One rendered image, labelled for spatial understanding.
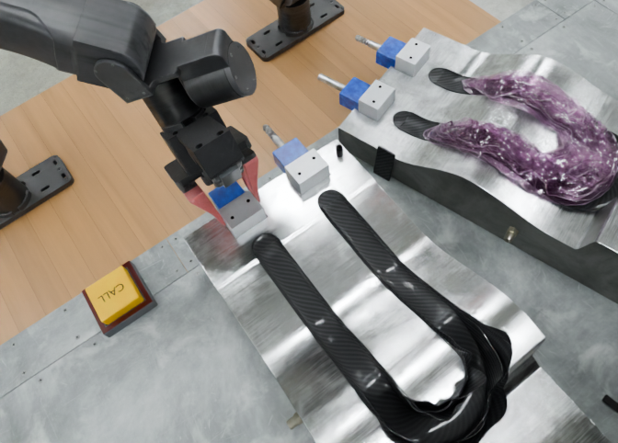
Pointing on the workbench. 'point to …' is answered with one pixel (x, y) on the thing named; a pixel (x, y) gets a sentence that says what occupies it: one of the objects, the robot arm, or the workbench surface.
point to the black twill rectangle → (383, 163)
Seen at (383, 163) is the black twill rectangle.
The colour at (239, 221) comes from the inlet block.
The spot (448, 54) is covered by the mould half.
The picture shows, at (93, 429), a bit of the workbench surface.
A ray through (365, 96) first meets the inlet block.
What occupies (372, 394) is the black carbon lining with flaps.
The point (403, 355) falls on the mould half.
